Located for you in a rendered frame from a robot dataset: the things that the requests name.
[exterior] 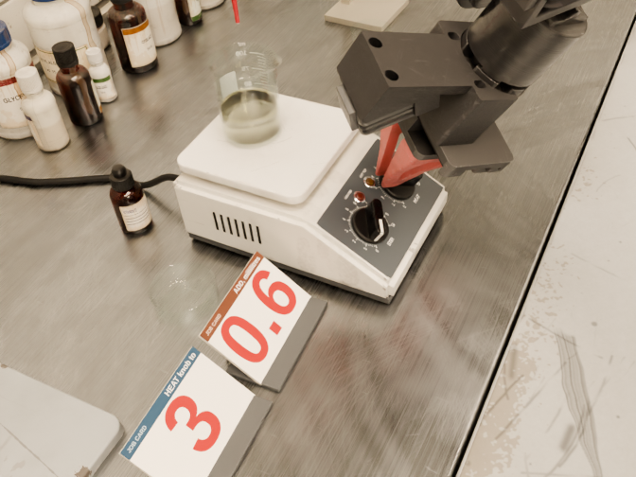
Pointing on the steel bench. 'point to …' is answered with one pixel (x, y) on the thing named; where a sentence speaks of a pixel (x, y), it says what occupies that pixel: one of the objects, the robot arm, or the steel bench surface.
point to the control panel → (391, 255)
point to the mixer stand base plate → (50, 430)
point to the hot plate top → (273, 153)
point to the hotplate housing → (294, 227)
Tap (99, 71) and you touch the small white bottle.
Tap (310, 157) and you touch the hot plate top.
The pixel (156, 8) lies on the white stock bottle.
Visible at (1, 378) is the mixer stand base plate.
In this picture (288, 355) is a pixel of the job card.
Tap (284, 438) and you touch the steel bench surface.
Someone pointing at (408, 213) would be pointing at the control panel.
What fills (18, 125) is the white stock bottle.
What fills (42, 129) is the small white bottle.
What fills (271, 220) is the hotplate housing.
